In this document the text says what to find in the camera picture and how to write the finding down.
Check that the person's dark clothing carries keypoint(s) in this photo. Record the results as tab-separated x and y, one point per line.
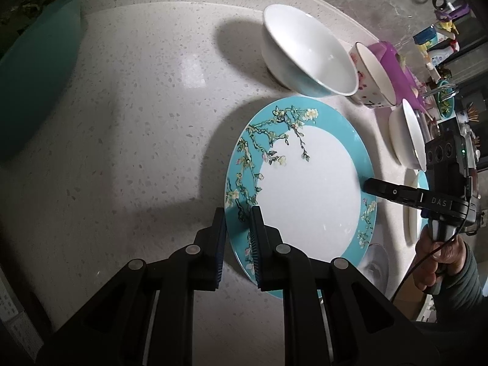
457	347

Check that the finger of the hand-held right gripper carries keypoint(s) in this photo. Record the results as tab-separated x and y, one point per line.
389	191

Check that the floral bowl with dark rim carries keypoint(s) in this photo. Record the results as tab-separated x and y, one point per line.
362	84

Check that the teal board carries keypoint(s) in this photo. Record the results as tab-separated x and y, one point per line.
30	95

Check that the teal floral plate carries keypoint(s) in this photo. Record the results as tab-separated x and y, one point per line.
312	183

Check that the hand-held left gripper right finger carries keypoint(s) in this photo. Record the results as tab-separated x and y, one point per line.
254	244

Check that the person's right forearm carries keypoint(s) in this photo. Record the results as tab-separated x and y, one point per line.
469	278

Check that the grey appliance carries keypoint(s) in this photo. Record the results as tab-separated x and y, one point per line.
11	312

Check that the teal bowl with greens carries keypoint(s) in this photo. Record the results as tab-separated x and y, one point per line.
446	103

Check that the white spray bottle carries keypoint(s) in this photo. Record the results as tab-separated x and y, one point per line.
442	53

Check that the person's right hand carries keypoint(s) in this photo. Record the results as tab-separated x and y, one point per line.
425	263

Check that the purple plastic bowl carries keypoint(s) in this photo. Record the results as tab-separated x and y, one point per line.
396	68

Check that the large white bowl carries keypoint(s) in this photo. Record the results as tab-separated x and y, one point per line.
305	45

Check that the chopstick holder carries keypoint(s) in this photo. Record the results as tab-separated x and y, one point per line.
471	114

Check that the small white bowl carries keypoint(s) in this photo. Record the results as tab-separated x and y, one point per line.
400	137

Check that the clear glass bowl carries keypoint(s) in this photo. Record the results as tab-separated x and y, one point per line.
375	267

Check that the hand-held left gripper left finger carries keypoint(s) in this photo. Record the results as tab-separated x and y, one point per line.
219	244

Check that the purple plastic object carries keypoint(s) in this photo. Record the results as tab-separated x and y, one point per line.
453	12

